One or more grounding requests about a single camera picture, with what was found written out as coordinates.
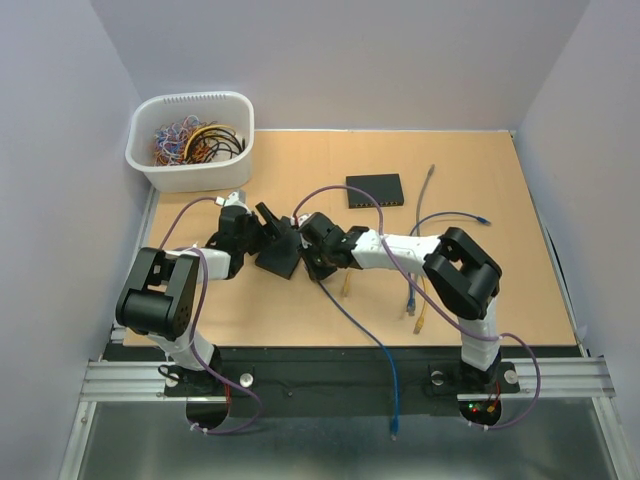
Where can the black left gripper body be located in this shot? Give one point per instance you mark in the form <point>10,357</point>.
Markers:
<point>256,237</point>

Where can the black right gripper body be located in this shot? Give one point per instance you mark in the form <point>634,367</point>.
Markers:
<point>317,260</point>

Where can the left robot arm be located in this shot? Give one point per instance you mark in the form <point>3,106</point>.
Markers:
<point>164,292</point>

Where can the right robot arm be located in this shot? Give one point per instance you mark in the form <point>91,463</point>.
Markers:
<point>464,277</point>

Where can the white plastic bin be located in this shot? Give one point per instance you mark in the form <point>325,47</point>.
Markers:
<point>193,142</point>

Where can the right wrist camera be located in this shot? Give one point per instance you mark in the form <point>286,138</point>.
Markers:
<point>296,221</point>

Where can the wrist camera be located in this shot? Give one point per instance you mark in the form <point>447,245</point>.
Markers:
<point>296,221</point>
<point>236,198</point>

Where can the black network switch near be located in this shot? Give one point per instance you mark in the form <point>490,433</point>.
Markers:
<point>282,257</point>

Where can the black network switch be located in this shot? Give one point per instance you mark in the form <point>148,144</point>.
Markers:
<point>282,257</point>
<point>385,189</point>

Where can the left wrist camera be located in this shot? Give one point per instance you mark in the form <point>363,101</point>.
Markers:
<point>236,198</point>

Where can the black network switch far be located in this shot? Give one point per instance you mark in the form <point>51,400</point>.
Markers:
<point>385,189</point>

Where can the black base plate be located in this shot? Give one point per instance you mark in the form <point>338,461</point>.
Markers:
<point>320,382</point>

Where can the aluminium frame rail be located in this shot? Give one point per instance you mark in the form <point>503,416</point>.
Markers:
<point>562,424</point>

